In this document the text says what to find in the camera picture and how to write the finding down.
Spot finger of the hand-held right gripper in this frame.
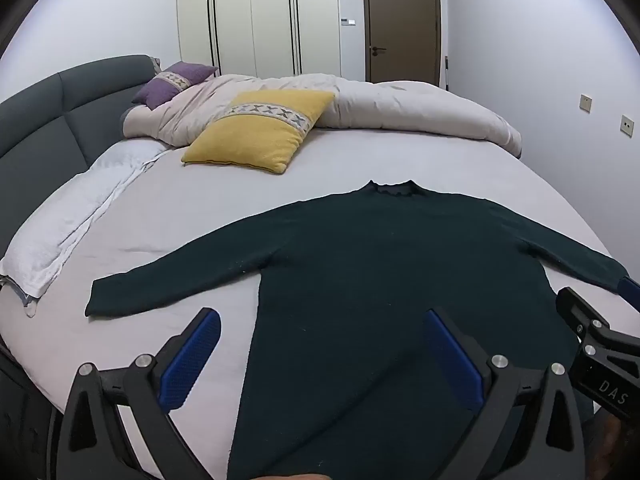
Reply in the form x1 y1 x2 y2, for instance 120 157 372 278
555 286 640 362
619 274 640 312

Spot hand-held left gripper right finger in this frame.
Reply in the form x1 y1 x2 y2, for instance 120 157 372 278
422 307 588 480

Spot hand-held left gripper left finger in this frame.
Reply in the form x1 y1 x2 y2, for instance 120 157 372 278
52 307 223 480

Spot dark green sweater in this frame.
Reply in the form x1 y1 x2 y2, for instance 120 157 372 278
84 179 632 480

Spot bed with white sheet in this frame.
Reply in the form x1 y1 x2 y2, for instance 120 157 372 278
0 125 621 480

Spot white folded blanket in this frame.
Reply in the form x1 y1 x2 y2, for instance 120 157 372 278
0 149 168 318

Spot yellow pillow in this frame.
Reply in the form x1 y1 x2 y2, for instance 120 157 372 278
181 90 336 175

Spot beige duvet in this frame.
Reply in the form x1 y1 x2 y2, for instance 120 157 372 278
121 73 522 160

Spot purple pillow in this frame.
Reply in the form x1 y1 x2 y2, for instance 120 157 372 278
132 61 219 110

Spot grey upholstered headboard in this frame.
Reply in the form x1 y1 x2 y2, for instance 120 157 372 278
0 54 163 198

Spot brown door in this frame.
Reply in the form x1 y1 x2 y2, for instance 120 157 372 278
361 0 442 86

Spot white wardrobe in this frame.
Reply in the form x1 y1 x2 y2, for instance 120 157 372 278
176 0 342 81

